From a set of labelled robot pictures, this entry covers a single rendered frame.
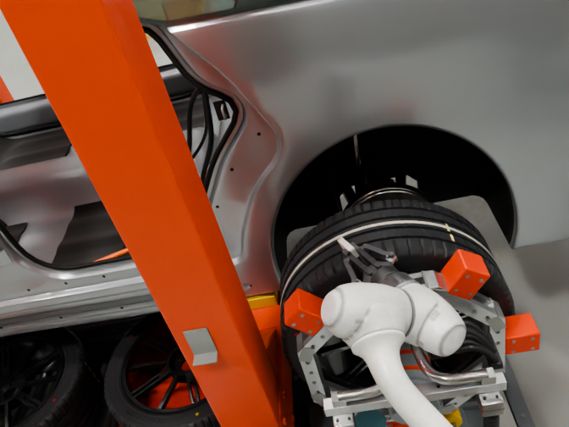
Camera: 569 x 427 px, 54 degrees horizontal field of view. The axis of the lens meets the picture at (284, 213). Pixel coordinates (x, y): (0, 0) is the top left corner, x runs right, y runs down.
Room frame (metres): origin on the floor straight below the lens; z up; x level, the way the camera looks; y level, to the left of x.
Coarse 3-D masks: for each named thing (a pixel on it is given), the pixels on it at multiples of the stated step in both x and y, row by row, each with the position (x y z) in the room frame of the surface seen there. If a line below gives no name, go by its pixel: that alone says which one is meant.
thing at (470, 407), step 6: (474, 396) 1.19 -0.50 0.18; (468, 402) 1.18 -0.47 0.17; (474, 402) 1.18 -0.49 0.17; (462, 408) 1.17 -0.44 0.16; (468, 408) 1.17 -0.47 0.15; (474, 408) 1.17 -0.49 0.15; (468, 414) 1.15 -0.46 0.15; (474, 414) 1.14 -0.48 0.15; (480, 414) 1.14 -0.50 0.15; (468, 420) 1.13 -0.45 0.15; (474, 420) 1.12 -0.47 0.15; (480, 420) 1.11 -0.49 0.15; (468, 426) 1.10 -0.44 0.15; (474, 426) 1.10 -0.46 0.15; (480, 426) 1.09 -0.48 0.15
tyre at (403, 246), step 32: (320, 224) 1.25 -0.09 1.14; (352, 224) 1.17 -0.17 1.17; (416, 224) 1.11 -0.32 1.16; (448, 224) 1.13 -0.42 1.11; (288, 256) 1.27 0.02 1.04; (320, 256) 1.12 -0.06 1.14; (416, 256) 1.01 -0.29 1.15; (448, 256) 1.00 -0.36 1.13; (288, 288) 1.14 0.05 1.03; (320, 288) 1.04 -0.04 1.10; (480, 288) 0.98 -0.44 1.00; (288, 352) 1.06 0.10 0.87
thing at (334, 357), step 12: (480, 324) 1.00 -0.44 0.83; (324, 348) 1.08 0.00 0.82; (336, 348) 1.07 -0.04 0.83; (348, 348) 1.06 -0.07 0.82; (324, 360) 1.08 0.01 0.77; (336, 360) 1.11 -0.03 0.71; (348, 360) 1.13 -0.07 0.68; (360, 360) 1.06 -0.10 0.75; (432, 360) 1.02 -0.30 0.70; (444, 360) 1.05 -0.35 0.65; (456, 360) 1.02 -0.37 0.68; (468, 360) 0.99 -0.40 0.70; (324, 372) 1.05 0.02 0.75; (336, 372) 1.07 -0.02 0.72; (348, 372) 1.06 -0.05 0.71; (360, 372) 1.06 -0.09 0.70; (444, 372) 1.01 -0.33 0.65; (348, 384) 1.04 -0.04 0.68; (360, 384) 1.05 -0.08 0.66; (372, 384) 1.05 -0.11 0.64
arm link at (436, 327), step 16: (400, 288) 0.77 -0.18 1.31; (416, 288) 0.78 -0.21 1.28; (416, 304) 0.72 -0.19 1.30; (432, 304) 0.73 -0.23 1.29; (448, 304) 0.73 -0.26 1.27; (416, 320) 0.70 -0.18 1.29; (432, 320) 0.70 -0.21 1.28; (448, 320) 0.69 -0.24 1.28; (416, 336) 0.69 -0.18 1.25; (432, 336) 0.67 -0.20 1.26; (448, 336) 0.67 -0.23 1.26; (464, 336) 0.68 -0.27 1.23; (432, 352) 0.67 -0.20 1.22; (448, 352) 0.66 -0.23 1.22
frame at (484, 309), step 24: (432, 288) 0.92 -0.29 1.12; (480, 312) 0.90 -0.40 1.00; (312, 336) 0.97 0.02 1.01; (504, 336) 0.90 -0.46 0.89; (312, 360) 0.97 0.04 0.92; (480, 360) 0.95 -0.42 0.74; (504, 360) 0.90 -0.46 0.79; (312, 384) 0.97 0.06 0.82; (336, 384) 1.02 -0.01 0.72; (384, 408) 0.97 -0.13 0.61; (456, 408) 0.91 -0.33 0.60
